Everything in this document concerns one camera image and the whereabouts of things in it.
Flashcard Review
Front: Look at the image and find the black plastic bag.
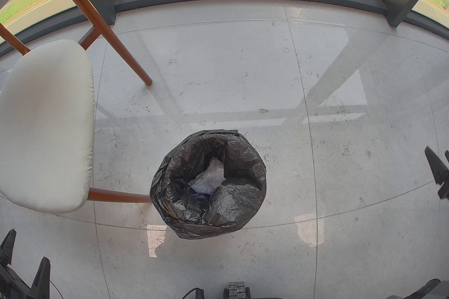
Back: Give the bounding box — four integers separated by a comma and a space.
150, 129, 267, 240

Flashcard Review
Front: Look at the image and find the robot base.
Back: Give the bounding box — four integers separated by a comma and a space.
223, 280, 285, 299

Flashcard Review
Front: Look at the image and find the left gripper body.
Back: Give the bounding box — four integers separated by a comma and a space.
0, 264, 34, 299

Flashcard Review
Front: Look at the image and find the white paper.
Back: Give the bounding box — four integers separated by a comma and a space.
188, 157, 227, 195

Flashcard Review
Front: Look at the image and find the black cable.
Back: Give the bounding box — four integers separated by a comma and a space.
182, 287, 206, 299

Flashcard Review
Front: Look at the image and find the wooden chair with cream cushions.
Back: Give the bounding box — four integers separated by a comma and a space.
0, 0, 153, 215

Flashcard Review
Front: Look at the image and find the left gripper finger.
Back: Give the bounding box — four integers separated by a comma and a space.
31, 256, 51, 299
0, 228, 17, 268

